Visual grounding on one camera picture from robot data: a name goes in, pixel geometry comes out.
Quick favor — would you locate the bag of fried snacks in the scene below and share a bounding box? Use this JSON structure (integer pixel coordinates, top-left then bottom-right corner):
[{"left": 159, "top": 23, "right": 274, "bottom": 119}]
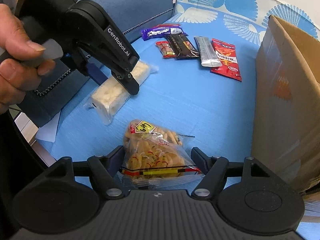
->
[{"left": 119, "top": 119, "right": 203, "bottom": 189}]

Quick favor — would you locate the cardboard box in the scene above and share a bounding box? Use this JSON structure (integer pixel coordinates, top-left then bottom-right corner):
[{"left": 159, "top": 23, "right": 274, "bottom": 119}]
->
[{"left": 252, "top": 16, "right": 319, "bottom": 192}]

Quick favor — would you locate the blue fan-pattern sofa cover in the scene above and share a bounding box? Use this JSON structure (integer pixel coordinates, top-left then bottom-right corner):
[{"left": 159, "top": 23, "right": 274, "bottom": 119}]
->
[{"left": 40, "top": 0, "right": 319, "bottom": 161}]

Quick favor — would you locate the person's left hand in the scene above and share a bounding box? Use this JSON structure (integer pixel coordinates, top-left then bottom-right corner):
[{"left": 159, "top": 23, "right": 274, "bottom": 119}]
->
[{"left": 1, "top": 4, "right": 55, "bottom": 114}]

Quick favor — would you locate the white rice cracker pack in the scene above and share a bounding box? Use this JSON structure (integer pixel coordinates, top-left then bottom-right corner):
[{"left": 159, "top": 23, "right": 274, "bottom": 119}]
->
[{"left": 84, "top": 61, "right": 159, "bottom": 125}]

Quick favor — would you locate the dark brown chocolate bar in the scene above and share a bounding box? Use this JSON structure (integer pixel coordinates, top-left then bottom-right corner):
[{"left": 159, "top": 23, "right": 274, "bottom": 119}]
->
[{"left": 166, "top": 34, "right": 200, "bottom": 60}]

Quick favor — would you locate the purple chocolate bar wrapper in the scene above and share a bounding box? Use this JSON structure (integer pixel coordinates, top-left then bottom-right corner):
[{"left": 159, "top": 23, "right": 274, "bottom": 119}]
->
[{"left": 140, "top": 24, "right": 185, "bottom": 41}]

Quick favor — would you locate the red peanut snack packet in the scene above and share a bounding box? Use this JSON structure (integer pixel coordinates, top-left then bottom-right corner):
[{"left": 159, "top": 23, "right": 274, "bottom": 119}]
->
[{"left": 210, "top": 38, "right": 242, "bottom": 82}]

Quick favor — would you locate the silver snack bar wrapper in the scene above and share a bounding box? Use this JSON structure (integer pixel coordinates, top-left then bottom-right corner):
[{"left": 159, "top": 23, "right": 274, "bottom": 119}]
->
[{"left": 194, "top": 36, "right": 222, "bottom": 68}]

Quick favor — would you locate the small red candy packet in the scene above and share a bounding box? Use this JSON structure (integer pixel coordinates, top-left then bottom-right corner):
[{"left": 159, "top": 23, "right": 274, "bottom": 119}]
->
[{"left": 156, "top": 41, "right": 176, "bottom": 59}]

